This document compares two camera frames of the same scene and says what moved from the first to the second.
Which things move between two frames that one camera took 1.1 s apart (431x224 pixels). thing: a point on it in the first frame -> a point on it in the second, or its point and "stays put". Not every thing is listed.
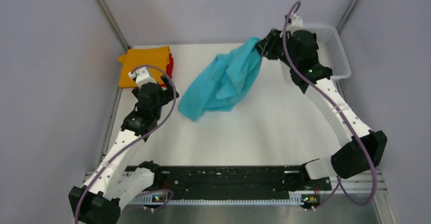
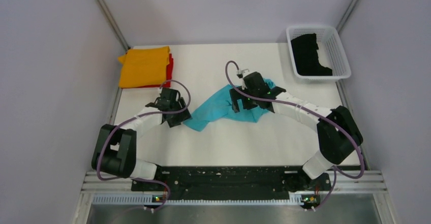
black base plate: [234, 179] stays put
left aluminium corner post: [103, 7] stays put
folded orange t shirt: [154, 59] stays put
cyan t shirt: [233, 73] -> [219, 106]
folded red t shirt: [169, 68] stays put
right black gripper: [269, 43] -> [235, 96]
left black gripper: [167, 93] -> [183, 116]
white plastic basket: [331, 52] stays put
